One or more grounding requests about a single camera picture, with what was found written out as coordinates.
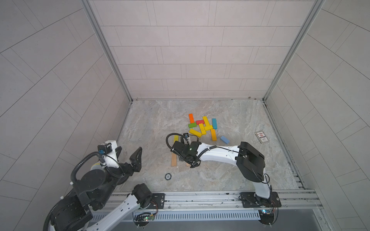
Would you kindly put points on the yellow block short vertical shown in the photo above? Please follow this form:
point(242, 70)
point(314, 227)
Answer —
point(202, 129)

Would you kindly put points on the yellow block small horizontal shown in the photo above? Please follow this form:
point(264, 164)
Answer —
point(208, 128)

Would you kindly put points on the orange block lower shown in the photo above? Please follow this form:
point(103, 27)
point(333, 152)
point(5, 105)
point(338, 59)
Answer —
point(213, 134)

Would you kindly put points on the right circuit board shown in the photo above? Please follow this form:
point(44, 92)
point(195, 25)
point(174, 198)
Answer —
point(267, 216)

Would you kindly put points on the light blue block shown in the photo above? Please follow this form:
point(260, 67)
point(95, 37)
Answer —
point(225, 140)

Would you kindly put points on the teal block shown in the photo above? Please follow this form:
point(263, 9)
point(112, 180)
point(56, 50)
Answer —
point(214, 123)

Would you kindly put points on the yellow block upper diagonal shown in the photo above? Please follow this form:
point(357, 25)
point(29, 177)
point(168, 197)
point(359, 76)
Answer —
point(206, 121)

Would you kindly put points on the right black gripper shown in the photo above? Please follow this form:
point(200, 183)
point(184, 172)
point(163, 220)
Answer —
point(180, 156)

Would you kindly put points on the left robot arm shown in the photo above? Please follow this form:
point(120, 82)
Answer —
point(93, 180)

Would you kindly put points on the circuit board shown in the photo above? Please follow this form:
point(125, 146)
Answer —
point(267, 216)
point(143, 219)

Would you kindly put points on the orange block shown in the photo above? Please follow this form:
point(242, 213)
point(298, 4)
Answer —
point(213, 134)
point(191, 118)

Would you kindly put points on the aluminium rail frame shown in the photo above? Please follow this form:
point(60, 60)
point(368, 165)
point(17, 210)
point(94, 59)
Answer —
point(229, 200)

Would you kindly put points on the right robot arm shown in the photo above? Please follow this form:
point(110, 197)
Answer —
point(249, 161)

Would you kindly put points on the green block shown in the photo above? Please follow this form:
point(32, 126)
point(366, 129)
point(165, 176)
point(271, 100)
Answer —
point(192, 125)

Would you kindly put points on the left circuit board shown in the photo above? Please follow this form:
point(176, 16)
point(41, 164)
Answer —
point(143, 219)

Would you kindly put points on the small printed card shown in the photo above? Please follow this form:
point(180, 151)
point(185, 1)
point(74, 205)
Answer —
point(262, 137)

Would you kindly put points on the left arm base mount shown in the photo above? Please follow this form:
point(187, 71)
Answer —
point(155, 201)

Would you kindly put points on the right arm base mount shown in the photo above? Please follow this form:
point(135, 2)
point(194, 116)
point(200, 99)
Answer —
point(251, 200)

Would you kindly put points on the orange block top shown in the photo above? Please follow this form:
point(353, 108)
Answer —
point(191, 118)

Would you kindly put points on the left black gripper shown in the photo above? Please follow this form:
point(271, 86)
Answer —
point(129, 170)

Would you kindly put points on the tan wooden block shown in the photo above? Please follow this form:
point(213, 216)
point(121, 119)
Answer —
point(174, 160)

